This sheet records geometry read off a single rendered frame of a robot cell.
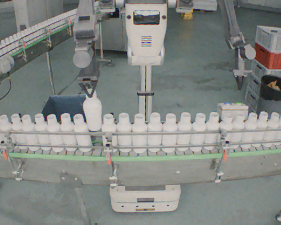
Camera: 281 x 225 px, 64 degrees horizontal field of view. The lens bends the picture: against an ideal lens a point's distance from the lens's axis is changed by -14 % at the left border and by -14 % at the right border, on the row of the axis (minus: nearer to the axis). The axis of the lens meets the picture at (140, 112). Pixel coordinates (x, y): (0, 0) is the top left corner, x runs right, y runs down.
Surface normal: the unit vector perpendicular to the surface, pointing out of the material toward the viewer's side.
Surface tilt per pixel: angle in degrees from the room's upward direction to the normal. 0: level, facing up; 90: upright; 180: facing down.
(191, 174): 90
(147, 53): 90
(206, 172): 90
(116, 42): 91
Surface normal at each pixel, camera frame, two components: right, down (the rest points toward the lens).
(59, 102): 0.02, 0.55
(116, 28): -0.29, 0.52
